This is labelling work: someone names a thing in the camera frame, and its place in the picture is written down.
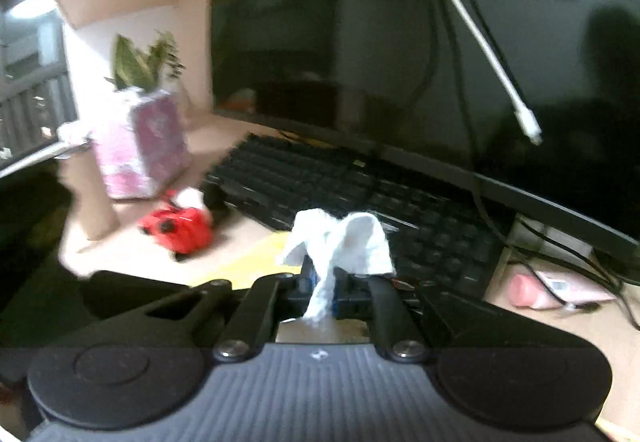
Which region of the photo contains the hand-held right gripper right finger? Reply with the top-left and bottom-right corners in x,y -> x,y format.
332,271 -> 576,364

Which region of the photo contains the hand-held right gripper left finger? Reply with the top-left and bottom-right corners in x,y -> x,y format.
60,271 -> 316,364

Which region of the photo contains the white paper tissue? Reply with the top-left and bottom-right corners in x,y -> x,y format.
277,209 -> 396,325

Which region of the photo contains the yellow printed cartoon towel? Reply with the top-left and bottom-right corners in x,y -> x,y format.
190,229 -> 301,290

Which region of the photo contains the red toy car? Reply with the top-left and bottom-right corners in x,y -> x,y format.
137,187 -> 213,263

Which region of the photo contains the black keyboard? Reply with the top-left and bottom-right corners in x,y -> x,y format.
202,132 -> 506,303

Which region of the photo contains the pink quilted box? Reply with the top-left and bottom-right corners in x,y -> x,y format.
92,90 -> 191,200

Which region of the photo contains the pink tube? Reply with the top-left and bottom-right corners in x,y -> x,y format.
507,272 -> 616,310

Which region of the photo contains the small green plant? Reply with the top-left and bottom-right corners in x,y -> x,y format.
105,30 -> 186,93

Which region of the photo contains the black computer monitor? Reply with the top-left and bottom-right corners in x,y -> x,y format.
210,0 -> 640,288

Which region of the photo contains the black hanging cable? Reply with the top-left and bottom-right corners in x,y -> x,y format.
425,0 -> 506,243

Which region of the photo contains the white charging cable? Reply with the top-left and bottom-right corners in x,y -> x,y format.
412,0 -> 543,145

